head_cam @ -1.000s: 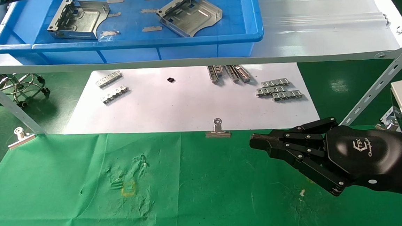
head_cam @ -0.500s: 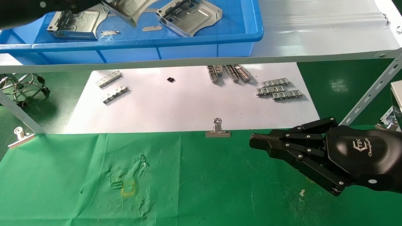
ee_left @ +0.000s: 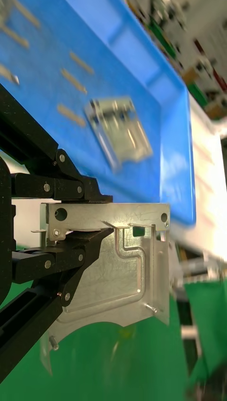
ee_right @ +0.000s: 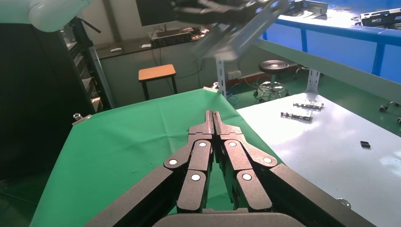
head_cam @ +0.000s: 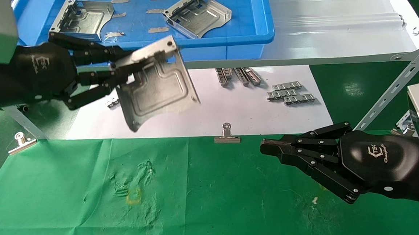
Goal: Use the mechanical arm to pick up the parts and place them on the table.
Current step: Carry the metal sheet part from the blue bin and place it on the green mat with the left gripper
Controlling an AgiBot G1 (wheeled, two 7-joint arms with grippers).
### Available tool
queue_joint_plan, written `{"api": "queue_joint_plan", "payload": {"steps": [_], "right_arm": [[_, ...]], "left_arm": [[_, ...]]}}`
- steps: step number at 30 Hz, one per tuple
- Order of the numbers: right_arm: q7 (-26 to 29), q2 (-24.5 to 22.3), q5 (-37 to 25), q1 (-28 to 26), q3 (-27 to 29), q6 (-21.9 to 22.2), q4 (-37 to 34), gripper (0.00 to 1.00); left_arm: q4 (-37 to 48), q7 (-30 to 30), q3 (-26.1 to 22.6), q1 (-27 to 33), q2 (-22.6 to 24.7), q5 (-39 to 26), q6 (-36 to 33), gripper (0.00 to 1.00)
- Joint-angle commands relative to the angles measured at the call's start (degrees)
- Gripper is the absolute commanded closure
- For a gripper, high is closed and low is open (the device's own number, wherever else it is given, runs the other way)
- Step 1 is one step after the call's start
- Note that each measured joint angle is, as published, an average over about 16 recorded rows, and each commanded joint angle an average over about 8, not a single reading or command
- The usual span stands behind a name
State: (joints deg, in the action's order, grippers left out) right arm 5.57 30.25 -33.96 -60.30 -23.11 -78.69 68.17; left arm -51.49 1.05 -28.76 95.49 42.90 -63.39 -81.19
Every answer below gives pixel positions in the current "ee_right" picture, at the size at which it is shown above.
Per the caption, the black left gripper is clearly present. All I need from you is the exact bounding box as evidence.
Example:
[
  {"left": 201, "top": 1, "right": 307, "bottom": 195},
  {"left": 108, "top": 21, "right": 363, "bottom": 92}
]
[{"left": 170, "top": 0, "right": 248, "bottom": 25}]

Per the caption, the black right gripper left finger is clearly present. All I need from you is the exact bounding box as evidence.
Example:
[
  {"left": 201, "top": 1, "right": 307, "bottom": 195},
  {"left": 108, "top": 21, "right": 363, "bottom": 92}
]
[{"left": 163, "top": 110, "right": 215, "bottom": 214}]

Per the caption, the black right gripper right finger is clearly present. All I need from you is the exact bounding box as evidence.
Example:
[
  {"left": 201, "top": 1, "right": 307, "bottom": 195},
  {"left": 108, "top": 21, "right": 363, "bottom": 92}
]
[{"left": 213, "top": 111, "right": 279, "bottom": 212}]

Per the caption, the stamped sheet metal bracket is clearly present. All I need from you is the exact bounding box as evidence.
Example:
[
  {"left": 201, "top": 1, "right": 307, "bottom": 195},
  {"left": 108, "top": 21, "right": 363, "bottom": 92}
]
[
  {"left": 194, "top": 0, "right": 292, "bottom": 61},
  {"left": 360, "top": 8, "right": 401, "bottom": 29},
  {"left": 288, "top": 0, "right": 328, "bottom": 16}
]

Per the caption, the black electronics box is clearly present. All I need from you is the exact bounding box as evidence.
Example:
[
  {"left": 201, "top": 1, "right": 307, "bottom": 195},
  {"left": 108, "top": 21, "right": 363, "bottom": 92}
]
[{"left": 150, "top": 27, "right": 193, "bottom": 48}]

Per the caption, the perforated white shelf strut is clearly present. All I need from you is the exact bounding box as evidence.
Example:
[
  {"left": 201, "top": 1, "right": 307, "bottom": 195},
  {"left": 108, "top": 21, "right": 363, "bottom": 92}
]
[
  {"left": 308, "top": 68, "right": 322, "bottom": 95},
  {"left": 216, "top": 59, "right": 227, "bottom": 98}
]

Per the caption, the green table cloth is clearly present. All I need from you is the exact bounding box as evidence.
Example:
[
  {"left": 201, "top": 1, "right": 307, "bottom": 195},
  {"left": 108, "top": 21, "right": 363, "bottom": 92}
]
[{"left": 29, "top": 88, "right": 283, "bottom": 227}]

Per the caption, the orange top wooden stool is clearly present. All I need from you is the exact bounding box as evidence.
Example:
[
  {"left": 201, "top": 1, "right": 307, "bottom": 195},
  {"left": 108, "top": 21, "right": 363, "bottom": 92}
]
[{"left": 138, "top": 64, "right": 179, "bottom": 101}]

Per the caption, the small notched metal strip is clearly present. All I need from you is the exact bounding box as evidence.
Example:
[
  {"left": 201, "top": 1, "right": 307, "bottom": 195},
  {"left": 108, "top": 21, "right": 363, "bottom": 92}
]
[
  {"left": 293, "top": 99, "right": 325, "bottom": 111},
  {"left": 280, "top": 112, "right": 313, "bottom": 122}
]

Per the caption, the white table sheet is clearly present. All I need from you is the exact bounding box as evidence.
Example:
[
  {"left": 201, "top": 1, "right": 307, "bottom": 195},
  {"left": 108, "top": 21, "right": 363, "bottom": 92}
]
[{"left": 236, "top": 92, "right": 401, "bottom": 227}]

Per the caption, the chrome base rolling stool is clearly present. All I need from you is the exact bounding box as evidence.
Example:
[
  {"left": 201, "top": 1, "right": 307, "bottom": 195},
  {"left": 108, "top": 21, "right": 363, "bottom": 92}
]
[{"left": 253, "top": 60, "right": 303, "bottom": 104}]

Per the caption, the blue plastic bin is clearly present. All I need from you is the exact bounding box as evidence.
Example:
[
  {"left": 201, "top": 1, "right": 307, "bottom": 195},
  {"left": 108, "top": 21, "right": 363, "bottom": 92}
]
[{"left": 260, "top": 0, "right": 401, "bottom": 85}]

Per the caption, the black equipment rack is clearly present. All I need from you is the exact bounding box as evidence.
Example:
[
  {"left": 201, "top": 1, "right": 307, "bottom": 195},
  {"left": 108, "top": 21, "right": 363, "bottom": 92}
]
[{"left": 0, "top": 17, "right": 115, "bottom": 179}]

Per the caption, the black wall monitor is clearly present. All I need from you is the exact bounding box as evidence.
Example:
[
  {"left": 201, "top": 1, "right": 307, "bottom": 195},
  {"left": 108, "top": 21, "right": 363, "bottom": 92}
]
[{"left": 135, "top": 0, "right": 176, "bottom": 26}]

